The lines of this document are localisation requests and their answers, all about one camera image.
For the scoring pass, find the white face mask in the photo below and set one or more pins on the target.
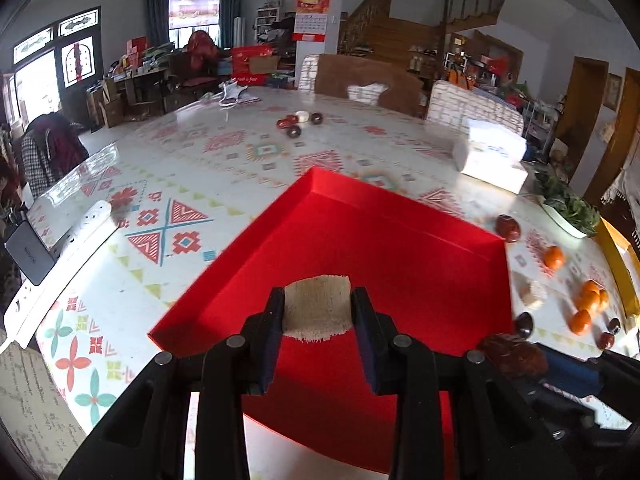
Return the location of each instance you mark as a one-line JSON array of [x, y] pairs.
[[235, 95]]

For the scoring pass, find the brown cloth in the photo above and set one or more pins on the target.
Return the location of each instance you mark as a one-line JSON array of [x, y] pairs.
[[350, 72]]

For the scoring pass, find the small snacks cluster far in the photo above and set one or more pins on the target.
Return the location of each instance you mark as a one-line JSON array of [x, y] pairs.
[[287, 122]]

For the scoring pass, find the green leafy vegetables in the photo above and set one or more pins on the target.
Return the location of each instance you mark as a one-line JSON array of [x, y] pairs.
[[567, 202]]

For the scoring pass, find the dark water chestnut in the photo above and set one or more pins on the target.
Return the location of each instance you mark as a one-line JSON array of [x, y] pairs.
[[316, 118], [293, 132]]

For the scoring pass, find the red jacket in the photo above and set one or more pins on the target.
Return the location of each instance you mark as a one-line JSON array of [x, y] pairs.
[[200, 45]]

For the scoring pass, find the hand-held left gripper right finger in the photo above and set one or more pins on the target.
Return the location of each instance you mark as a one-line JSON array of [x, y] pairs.
[[367, 355]]

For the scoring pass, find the blue curtain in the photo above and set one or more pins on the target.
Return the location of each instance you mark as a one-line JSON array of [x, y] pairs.
[[230, 15], [156, 15]]

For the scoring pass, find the white power strip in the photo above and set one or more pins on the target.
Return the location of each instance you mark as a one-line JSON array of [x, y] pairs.
[[75, 240]]

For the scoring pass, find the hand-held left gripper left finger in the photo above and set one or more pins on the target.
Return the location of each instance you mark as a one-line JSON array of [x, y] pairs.
[[274, 350]]

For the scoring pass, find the beige sugarcane piece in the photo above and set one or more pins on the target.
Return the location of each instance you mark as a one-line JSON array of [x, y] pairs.
[[317, 307], [530, 292]]

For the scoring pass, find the patterned tablecloth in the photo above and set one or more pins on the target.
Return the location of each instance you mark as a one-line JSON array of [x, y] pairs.
[[200, 170]]

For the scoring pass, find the red wall calendar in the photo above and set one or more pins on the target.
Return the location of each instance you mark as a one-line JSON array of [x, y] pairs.
[[311, 22]]

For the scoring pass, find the dark round plum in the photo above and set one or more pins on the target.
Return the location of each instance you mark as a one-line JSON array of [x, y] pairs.
[[524, 324]]

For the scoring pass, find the brick-pattern covered chair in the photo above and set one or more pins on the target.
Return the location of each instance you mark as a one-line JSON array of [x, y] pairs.
[[309, 72], [465, 105]]

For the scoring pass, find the white tissue pack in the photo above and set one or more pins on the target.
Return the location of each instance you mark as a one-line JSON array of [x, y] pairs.
[[492, 160]]

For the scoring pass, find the black charger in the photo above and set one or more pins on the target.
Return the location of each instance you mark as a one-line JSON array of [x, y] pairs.
[[30, 255]]

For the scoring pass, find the yellow box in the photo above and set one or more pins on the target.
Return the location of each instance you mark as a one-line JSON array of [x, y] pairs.
[[617, 265]]

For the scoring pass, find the white dish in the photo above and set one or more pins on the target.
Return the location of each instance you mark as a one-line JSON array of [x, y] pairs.
[[565, 224]]

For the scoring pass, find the red tray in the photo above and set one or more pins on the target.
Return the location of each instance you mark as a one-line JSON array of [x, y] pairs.
[[375, 240]]

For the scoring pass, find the wooden door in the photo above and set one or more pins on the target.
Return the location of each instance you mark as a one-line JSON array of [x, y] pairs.
[[620, 145], [582, 105]]

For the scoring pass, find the plaid jacket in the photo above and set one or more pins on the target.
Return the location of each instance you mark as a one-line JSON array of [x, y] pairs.
[[50, 155]]

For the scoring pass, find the wooden staircase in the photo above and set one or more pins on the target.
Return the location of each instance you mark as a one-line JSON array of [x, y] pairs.
[[395, 30]]

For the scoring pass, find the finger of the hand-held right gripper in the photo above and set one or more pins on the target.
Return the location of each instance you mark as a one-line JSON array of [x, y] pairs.
[[570, 370]]

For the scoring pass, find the wrinkled red date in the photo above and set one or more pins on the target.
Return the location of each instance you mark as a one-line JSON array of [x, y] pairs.
[[512, 355]]

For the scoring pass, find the red gift box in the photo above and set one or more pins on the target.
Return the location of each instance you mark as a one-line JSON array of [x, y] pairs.
[[245, 60]]

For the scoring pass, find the white peeled chestnut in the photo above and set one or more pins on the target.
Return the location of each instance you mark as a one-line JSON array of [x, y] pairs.
[[301, 116]]

